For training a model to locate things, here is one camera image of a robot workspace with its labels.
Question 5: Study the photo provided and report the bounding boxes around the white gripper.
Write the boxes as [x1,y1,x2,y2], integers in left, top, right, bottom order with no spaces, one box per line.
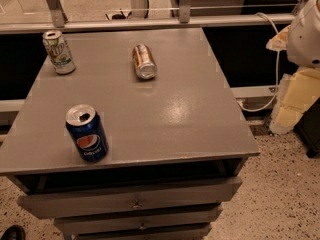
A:
[266,0,320,68]

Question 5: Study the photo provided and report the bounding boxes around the orange soda can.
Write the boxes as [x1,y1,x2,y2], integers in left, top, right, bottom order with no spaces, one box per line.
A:
[132,44,157,80]

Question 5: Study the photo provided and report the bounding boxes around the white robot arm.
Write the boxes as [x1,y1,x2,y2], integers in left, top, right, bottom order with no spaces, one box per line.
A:
[266,0,320,134]

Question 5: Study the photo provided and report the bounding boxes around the blue pepsi can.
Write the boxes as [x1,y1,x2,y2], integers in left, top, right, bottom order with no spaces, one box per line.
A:
[65,104,109,162]

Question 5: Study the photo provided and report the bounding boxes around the green white 7up can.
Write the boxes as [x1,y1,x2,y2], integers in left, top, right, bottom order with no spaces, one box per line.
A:
[42,30,76,75]

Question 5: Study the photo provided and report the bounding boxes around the grey drawer cabinet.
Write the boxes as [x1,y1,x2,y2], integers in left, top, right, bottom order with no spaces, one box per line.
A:
[0,28,261,240]

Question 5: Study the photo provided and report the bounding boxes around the floor power outlet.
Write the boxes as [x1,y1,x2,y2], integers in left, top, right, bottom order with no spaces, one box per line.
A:
[105,9,132,20]

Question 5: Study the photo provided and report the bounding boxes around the top grey drawer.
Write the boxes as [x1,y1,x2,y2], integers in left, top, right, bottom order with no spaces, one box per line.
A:
[17,177,242,219]

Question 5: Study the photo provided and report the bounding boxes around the grey drawer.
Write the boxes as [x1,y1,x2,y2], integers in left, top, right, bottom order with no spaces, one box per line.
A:
[76,223,211,240]
[54,204,222,234]
[17,177,242,219]

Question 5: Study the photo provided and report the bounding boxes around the middle grey drawer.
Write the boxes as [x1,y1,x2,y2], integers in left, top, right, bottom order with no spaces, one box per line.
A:
[54,204,222,234]

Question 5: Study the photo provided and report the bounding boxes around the bottom grey drawer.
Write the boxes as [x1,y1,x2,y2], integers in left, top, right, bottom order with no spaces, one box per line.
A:
[76,223,211,240]

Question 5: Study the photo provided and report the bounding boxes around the black shoe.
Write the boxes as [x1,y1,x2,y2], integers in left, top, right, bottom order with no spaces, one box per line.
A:
[0,225,26,240]

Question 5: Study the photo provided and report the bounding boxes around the white cable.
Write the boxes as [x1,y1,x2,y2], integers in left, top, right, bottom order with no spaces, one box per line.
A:
[237,11,282,113]

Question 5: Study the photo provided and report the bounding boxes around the metal railing frame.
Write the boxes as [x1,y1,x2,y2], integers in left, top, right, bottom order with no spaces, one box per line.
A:
[0,0,308,34]

